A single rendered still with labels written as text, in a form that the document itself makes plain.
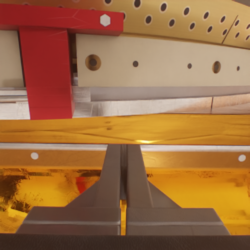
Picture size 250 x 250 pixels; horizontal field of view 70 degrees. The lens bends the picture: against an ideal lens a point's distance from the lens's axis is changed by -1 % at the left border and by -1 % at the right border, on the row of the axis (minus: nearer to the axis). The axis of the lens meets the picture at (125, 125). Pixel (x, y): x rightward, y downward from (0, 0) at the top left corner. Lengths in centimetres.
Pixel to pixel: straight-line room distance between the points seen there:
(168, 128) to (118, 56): 13
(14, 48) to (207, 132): 25
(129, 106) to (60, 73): 11
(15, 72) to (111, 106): 11
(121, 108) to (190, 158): 13
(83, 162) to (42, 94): 14
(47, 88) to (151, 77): 10
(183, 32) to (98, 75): 14
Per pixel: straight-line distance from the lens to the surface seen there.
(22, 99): 18
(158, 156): 28
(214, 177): 31
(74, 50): 24
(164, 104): 26
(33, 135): 29
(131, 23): 24
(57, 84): 17
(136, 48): 19
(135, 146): 15
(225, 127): 30
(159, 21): 25
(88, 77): 18
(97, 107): 23
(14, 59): 19
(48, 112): 17
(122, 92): 25
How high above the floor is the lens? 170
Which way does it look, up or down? 16 degrees up
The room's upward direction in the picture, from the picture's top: 179 degrees counter-clockwise
